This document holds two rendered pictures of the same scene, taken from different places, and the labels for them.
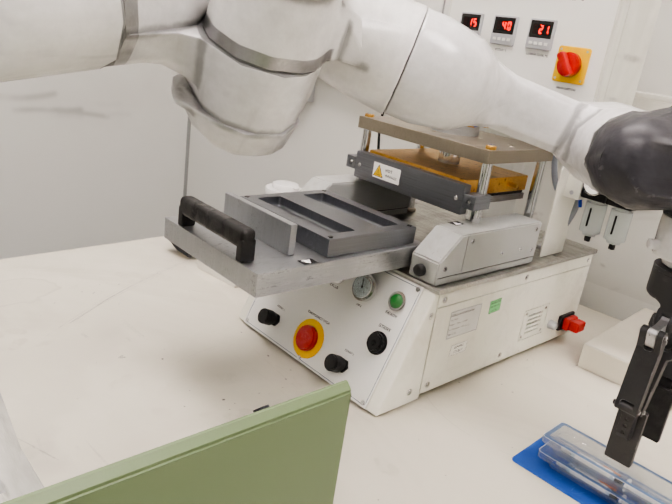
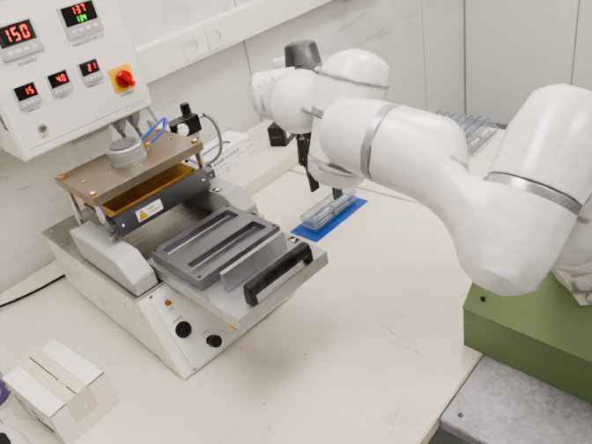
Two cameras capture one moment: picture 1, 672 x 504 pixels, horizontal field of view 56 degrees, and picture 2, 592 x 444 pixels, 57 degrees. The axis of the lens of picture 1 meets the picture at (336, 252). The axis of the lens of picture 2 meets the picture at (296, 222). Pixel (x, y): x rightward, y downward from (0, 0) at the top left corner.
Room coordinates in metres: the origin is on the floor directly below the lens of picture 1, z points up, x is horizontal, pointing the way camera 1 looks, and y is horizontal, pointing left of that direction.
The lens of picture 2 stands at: (0.62, 0.91, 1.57)
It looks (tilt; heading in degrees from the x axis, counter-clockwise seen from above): 32 degrees down; 276
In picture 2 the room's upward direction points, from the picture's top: 12 degrees counter-clockwise
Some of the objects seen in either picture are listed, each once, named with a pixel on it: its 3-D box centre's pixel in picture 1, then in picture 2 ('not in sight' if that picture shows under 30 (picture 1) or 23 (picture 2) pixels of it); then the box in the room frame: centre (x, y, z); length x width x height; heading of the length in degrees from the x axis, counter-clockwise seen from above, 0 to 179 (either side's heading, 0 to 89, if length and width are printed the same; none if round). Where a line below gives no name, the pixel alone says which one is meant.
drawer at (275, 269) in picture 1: (299, 230); (233, 255); (0.84, 0.06, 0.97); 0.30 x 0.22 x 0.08; 134
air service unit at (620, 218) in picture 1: (607, 200); (185, 134); (0.98, -0.41, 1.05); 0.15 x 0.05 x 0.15; 44
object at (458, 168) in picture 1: (452, 158); (138, 175); (1.05, -0.17, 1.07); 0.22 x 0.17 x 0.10; 44
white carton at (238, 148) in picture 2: not in sight; (218, 157); (0.98, -0.71, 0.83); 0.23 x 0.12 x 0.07; 52
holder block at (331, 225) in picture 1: (325, 219); (216, 243); (0.87, 0.02, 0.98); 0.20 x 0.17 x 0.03; 44
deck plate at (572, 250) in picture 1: (445, 234); (147, 225); (1.08, -0.19, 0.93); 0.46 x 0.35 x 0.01; 134
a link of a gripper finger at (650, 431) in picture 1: (654, 412); (313, 179); (0.68, -0.41, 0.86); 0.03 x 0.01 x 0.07; 46
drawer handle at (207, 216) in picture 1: (214, 226); (278, 272); (0.74, 0.15, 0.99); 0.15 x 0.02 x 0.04; 44
